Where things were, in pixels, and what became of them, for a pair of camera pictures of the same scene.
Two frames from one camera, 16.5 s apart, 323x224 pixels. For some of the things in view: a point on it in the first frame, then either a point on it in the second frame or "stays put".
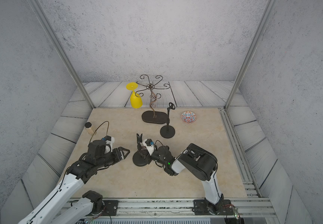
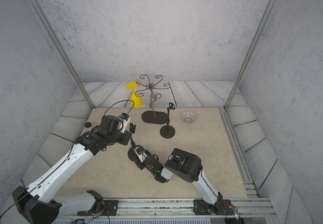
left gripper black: [122, 154] -> [126, 141]
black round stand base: [167, 131] stays put
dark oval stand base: [155, 117] stays put
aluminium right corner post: [253, 46] stays put
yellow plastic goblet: [136, 100] stays put
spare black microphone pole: [139, 141] -> [132, 128]
